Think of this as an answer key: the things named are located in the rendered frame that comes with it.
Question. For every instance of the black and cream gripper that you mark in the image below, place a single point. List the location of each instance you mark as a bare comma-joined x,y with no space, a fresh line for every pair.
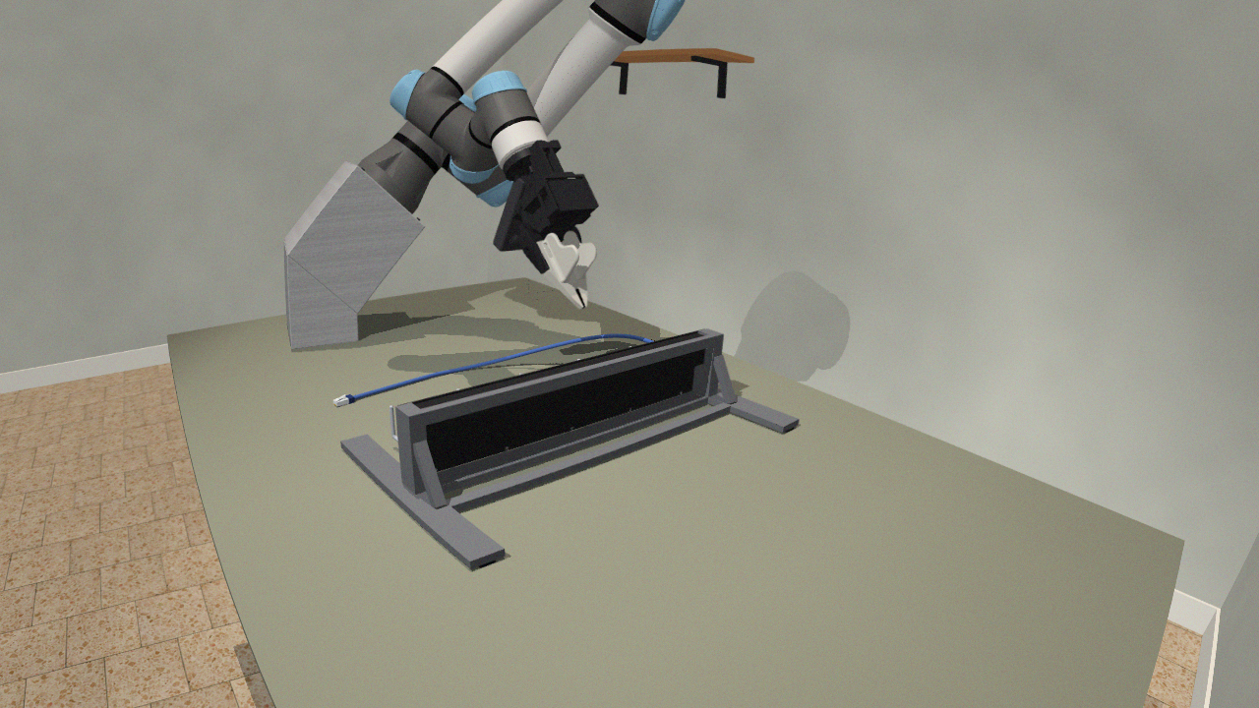
564,262

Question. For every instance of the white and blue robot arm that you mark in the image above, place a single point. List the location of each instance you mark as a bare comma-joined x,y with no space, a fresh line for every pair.
435,104

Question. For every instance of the blue network cable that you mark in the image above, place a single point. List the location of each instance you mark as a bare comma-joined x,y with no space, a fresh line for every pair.
502,359

